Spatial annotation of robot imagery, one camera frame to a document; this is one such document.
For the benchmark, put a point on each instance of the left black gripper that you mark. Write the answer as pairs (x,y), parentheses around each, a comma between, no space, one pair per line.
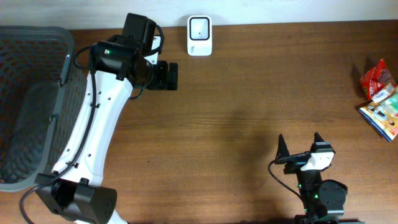
(162,82)

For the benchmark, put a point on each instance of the green tissue pack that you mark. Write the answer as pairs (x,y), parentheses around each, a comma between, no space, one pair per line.
(390,105)

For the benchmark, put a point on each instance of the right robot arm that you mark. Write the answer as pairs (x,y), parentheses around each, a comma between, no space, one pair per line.
(323,200)

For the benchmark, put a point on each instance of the yellow snack bag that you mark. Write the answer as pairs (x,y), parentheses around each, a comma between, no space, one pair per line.
(377,117)

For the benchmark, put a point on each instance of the orange tissue pack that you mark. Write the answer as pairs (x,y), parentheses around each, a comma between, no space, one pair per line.
(383,93)

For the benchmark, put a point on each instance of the red snack bag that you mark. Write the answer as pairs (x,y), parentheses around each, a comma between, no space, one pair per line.
(376,79)

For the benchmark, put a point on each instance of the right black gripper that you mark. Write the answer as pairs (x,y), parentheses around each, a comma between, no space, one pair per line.
(295,162)

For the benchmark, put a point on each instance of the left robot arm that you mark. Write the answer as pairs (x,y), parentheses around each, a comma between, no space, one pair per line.
(117,66)

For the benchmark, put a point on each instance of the grey plastic basket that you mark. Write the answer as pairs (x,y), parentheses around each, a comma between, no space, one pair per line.
(41,95)

